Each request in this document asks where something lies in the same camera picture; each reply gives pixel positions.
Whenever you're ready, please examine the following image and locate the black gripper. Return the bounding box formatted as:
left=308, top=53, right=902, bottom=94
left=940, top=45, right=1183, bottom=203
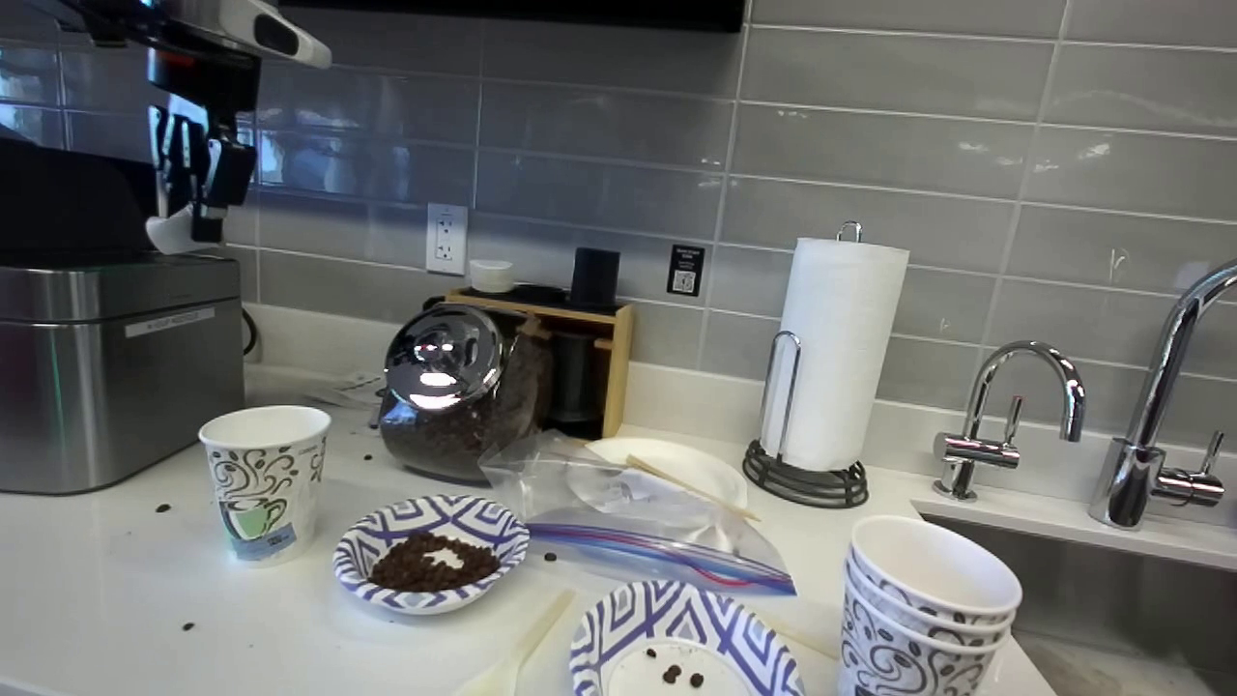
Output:
left=133, top=51, right=262, bottom=248

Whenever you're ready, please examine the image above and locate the white k-cup green foil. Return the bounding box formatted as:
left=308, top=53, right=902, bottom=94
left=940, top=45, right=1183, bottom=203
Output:
left=145, top=203, right=203, bottom=260

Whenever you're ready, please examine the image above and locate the dark grey bin lid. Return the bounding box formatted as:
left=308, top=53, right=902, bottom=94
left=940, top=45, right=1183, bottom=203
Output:
left=0, top=130, right=163, bottom=261

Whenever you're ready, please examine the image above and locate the stainless steel recycling bin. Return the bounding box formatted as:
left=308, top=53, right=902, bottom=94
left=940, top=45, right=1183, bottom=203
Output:
left=0, top=251, right=249, bottom=500

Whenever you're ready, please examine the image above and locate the swirl print paper cup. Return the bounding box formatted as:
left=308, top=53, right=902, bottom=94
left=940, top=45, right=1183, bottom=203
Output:
left=194, top=402, right=337, bottom=564

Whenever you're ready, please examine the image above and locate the blue patterned paper plate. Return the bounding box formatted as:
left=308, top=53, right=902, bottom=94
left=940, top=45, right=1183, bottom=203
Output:
left=566, top=576, right=807, bottom=696
left=328, top=492, right=534, bottom=617

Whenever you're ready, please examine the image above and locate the black cylinder in rack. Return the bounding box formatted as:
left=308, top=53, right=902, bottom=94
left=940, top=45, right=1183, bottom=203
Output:
left=549, top=243, right=621, bottom=435

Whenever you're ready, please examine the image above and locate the black upper cabinet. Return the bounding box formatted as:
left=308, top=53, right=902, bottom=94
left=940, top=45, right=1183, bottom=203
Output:
left=281, top=0, right=749, bottom=37

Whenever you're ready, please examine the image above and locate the coffee grounds pile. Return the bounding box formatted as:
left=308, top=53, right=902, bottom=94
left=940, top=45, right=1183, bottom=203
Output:
left=368, top=528, right=503, bottom=594

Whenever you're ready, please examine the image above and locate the wooden rack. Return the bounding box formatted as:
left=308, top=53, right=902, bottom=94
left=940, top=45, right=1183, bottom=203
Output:
left=440, top=290, right=637, bottom=439

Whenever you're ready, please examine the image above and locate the clear zip plastic bag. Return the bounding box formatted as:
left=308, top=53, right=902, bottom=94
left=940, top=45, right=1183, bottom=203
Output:
left=495, top=429, right=802, bottom=600

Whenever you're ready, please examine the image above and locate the white paper towel roll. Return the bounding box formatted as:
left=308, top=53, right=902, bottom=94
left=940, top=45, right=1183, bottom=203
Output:
left=759, top=233, right=911, bottom=477

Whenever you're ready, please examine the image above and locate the small chrome faucet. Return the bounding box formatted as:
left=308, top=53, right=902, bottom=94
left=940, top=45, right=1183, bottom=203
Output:
left=932, top=335, right=1092, bottom=502

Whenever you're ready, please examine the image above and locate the tall chrome faucet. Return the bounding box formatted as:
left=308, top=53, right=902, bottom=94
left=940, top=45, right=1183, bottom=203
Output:
left=1092, top=256, right=1237, bottom=528

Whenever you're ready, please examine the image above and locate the steel sink basin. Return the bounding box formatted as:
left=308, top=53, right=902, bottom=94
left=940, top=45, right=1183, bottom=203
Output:
left=915, top=495, right=1237, bottom=696

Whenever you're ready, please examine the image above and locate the white wall outlet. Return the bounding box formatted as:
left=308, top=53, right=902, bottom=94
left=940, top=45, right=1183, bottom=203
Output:
left=423, top=200, right=472, bottom=278

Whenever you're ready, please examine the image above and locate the black wall outlet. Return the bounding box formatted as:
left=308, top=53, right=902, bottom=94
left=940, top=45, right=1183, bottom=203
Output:
left=664, top=238, right=706, bottom=303

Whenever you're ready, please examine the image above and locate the black wire towel holder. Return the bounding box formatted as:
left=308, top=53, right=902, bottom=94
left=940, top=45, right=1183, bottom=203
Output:
left=740, top=221, right=875, bottom=509

